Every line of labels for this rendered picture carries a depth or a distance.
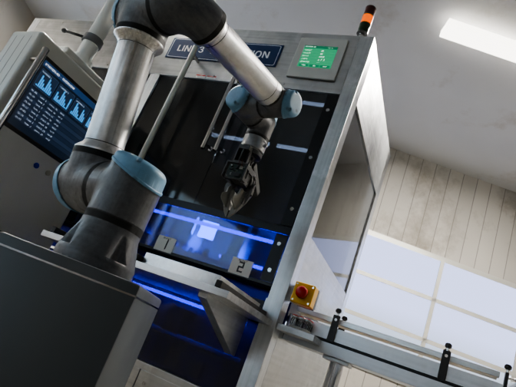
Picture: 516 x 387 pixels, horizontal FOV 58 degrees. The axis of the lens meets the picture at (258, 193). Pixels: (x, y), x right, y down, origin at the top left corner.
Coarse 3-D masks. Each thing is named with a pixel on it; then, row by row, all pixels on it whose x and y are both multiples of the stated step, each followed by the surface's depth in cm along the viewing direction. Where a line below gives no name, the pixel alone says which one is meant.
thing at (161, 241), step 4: (160, 236) 183; (164, 236) 182; (160, 240) 182; (164, 240) 181; (172, 240) 180; (176, 240) 180; (156, 244) 182; (160, 244) 181; (164, 244) 180; (168, 244) 180; (172, 244) 179; (156, 248) 181; (160, 248) 180; (168, 248) 179; (172, 248) 179; (168, 252) 178
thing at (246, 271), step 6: (234, 258) 168; (234, 264) 167; (240, 264) 167; (246, 264) 166; (252, 264) 165; (228, 270) 167; (234, 270) 166; (240, 270) 166; (246, 270) 165; (246, 276) 164
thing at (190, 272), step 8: (144, 256) 136; (152, 256) 135; (160, 256) 134; (152, 264) 134; (160, 264) 133; (168, 264) 132; (176, 264) 132; (184, 264) 131; (176, 272) 131; (184, 272) 130; (192, 272) 129; (200, 272) 128; (208, 272) 127; (200, 280) 127; (208, 280) 126; (216, 280) 126; (224, 280) 128; (248, 296) 144; (256, 304) 152
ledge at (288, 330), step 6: (282, 324) 153; (282, 330) 152; (288, 330) 151; (294, 330) 151; (300, 330) 150; (294, 336) 158; (300, 336) 149; (306, 336) 149; (312, 336) 148; (312, 342) 154; (318, 342) 154
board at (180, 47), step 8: (176, 40) 229; (184, 40) 228; (176, 48) 227; (184, 48) 225; (200, 48) 221; (256, 48) 210; (264, 48) 208; (272, 48) 207; (280, 48) 205; (168, 56) 226; (176, 56) 224; (184, 56) 222; (200, 56) 219; (208, 56) 217; (256, 56) 208; (264, 56) 206; (272, 56) 205; (264, 64) 204; (272, 64) 203
